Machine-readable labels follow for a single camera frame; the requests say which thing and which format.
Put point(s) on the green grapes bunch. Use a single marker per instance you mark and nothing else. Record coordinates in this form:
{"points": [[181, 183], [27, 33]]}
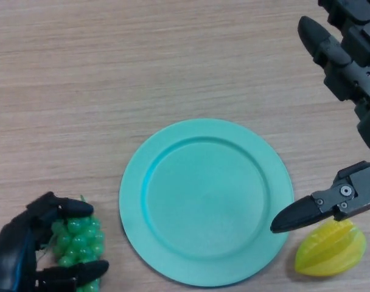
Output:
{"points": [[78, 243]]}

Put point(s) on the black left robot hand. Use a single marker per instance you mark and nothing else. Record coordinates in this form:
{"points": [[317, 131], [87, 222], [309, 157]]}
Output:
{"points": [[14, 243]]}

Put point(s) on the teal round plate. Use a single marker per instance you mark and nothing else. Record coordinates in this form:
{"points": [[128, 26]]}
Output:
{"points": [[206, 202]]}

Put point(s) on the yellow starfruit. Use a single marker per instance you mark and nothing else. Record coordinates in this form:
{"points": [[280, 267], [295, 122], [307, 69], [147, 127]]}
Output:
{"points": [[332, 252]]}

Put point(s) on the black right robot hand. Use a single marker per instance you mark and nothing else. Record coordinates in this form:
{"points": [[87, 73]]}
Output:
{"points": [[355, 73]]}

